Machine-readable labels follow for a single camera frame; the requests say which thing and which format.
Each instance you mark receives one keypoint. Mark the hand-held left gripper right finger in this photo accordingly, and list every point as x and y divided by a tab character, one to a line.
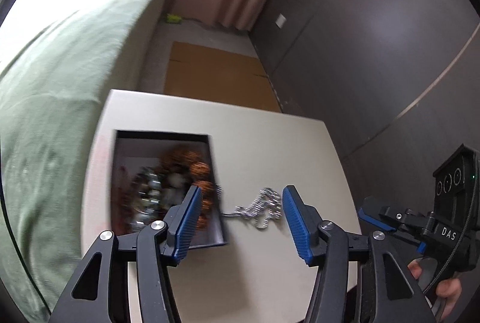
296	225

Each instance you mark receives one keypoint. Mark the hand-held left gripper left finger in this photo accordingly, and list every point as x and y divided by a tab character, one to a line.
185	225

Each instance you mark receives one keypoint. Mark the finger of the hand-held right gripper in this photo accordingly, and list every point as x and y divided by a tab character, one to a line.
369	213

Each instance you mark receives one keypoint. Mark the pile of mixed jewelry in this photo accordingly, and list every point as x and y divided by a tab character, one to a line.
148	191

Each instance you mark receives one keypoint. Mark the black cardboard box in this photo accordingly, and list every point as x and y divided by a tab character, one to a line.
123	157

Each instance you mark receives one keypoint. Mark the person's right hand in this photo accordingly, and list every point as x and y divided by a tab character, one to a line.
449	289

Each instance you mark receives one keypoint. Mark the beige small table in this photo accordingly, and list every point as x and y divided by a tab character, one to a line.
262	142

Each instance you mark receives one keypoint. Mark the flat brown cardboard sheet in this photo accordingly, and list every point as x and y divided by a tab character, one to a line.
217	77

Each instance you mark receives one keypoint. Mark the dark grey wardrobe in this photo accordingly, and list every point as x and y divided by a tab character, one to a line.
375	45

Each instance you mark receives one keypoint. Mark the bed with green sheet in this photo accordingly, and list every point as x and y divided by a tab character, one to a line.
56	82

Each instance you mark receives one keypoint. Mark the small green object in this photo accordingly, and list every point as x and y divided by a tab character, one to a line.
174	18

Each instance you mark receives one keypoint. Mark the white wall outlet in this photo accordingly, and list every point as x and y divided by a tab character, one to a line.
281	21

